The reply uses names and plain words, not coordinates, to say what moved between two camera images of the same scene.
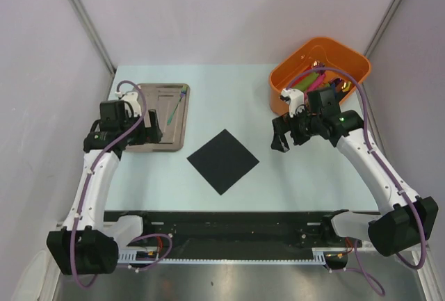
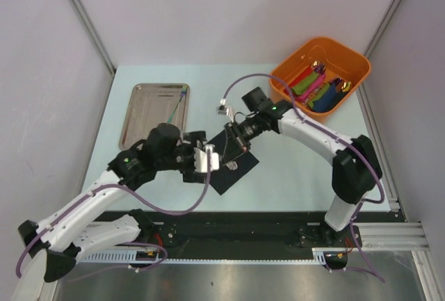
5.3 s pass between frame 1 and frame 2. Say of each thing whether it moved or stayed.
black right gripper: moved
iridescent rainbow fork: stayed
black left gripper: moved
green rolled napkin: stayed
